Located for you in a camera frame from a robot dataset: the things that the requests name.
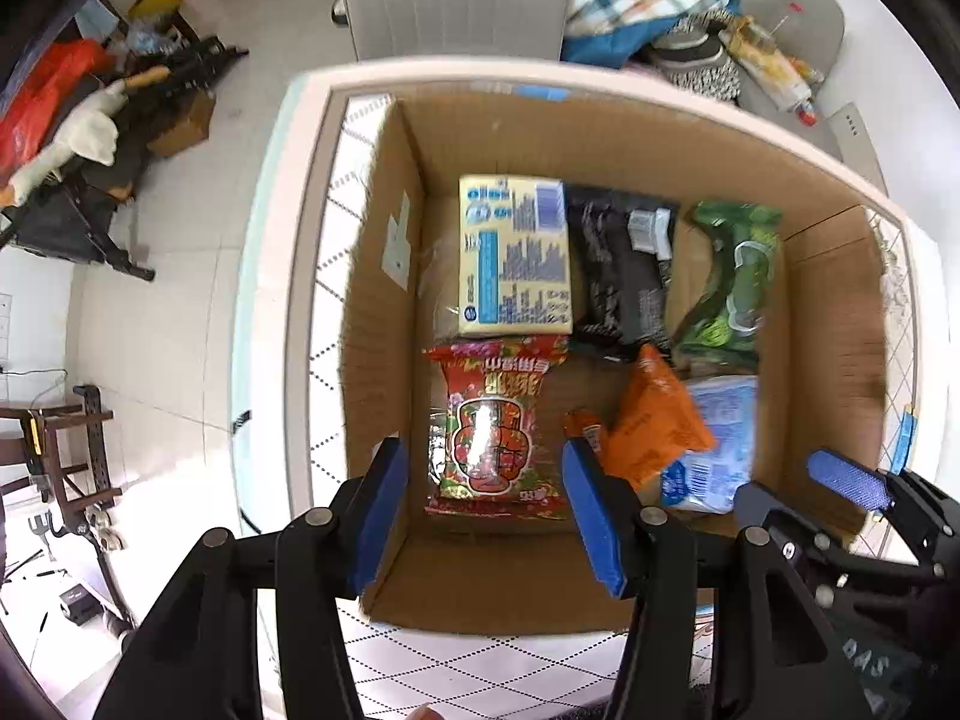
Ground plastic oil bottle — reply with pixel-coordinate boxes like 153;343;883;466
757;0;804;57

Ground red snack packet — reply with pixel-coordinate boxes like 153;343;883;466
425;335;568;520

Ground small cardboard box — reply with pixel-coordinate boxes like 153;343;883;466
146;88;217;158

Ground black stroller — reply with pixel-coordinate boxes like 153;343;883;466
2;36;249;283

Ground wooden chair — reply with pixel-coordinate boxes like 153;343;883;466
2;383;135;639

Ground grey chair with clutter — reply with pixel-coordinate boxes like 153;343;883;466
740;0;844;103

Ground blue stick sachets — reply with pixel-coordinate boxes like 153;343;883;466
890;406;918;475

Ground orange snack packet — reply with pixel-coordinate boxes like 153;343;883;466
563;344;718;491

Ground light blue wipes packet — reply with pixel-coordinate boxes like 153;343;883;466
661;376;758;515

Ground green snack packet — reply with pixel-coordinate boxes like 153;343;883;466
672;200;782;371

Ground zebra pattern bag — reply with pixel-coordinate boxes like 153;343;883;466
644;11;742;106

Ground cream blue tissue pack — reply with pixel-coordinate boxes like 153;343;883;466
457;176;573;338

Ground black snack packet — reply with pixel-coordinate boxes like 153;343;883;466
565;184;679;362

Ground orange plastic bag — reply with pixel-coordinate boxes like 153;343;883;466
0;39;116;182

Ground white goose plush toy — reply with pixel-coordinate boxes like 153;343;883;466
2;65;171;208

